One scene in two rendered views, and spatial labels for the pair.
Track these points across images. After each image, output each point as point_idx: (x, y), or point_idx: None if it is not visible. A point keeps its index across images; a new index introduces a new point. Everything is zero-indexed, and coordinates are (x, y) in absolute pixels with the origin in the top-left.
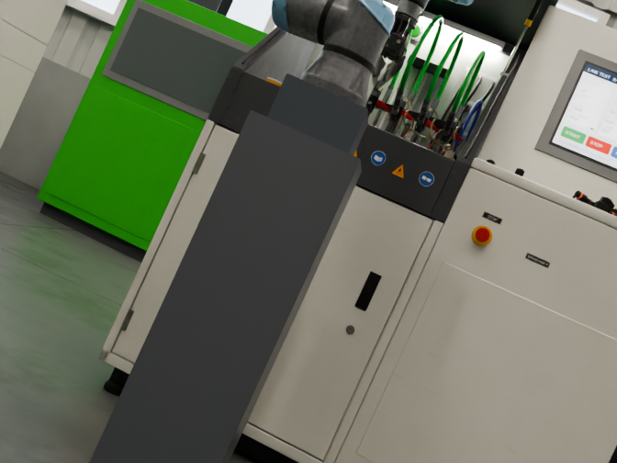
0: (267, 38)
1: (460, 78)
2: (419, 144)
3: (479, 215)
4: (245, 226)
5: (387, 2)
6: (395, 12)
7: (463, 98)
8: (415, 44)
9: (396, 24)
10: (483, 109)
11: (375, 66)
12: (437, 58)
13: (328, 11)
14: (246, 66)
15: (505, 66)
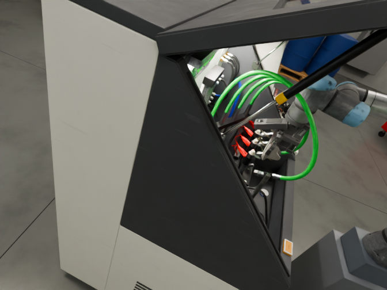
0: (268, 240)
1: (218, 63)
2: (243, 143)
3: None
4: None
5: (214, 53)
6: (300, 122)
7: (254, 100)
8: (208, 64)
9: (299, 130)
10: (276, 111)
11: (279, 159)
12: (213, 61)
13: None
14: (288, 272)
15: (262, 60)
